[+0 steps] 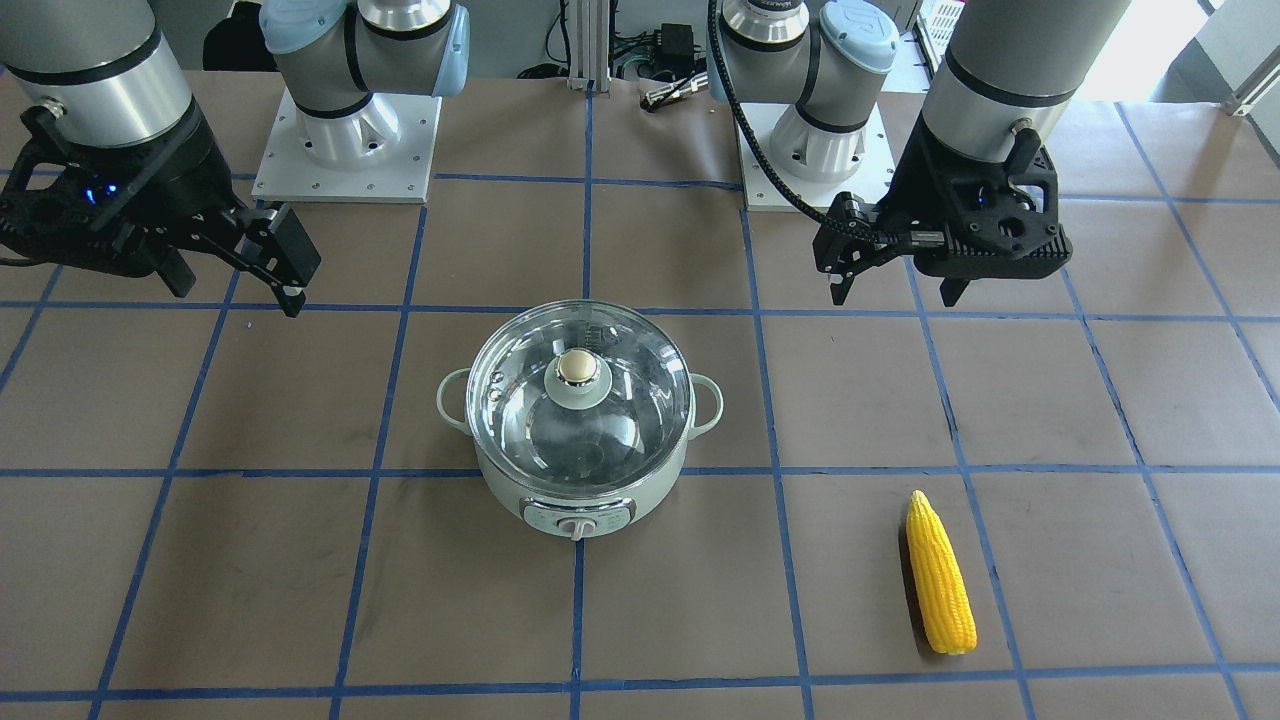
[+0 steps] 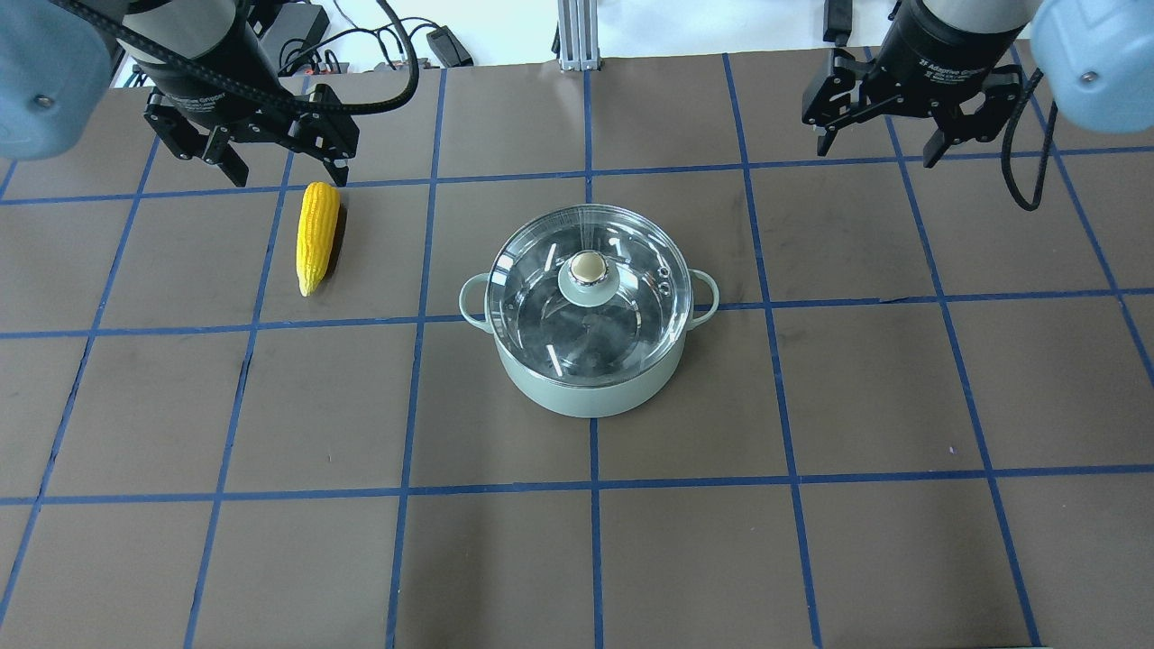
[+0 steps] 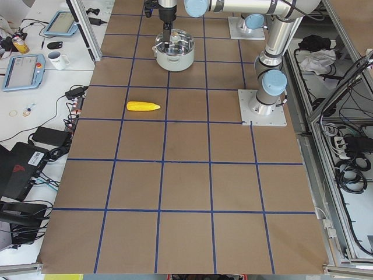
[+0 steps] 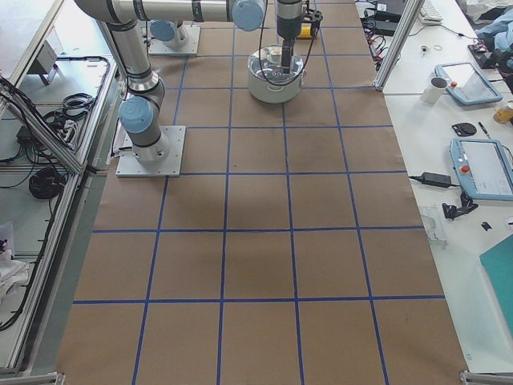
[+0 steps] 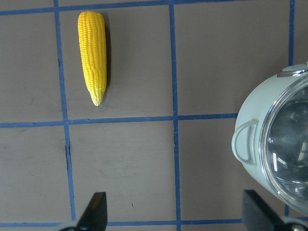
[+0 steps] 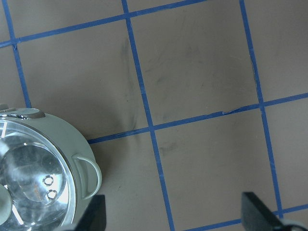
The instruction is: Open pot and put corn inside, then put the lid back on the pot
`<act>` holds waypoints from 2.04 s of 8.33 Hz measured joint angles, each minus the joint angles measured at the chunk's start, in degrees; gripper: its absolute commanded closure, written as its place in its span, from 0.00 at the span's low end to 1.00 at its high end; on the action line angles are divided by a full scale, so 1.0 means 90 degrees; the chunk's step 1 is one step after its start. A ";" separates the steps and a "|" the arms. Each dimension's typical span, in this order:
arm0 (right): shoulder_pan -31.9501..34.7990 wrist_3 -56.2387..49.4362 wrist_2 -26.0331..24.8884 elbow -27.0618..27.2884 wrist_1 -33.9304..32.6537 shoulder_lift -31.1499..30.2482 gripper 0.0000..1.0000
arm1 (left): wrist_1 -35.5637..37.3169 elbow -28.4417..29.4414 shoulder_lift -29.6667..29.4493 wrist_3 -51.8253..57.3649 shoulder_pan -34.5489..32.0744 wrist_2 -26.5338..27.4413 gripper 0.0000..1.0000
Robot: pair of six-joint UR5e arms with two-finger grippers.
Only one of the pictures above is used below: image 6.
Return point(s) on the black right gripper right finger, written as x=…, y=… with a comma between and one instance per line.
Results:
x=256, y=216

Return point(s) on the pale green electric pot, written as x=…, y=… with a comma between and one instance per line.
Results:
x=75, y=150

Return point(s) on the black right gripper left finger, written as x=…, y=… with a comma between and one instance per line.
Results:
x=94, y=217

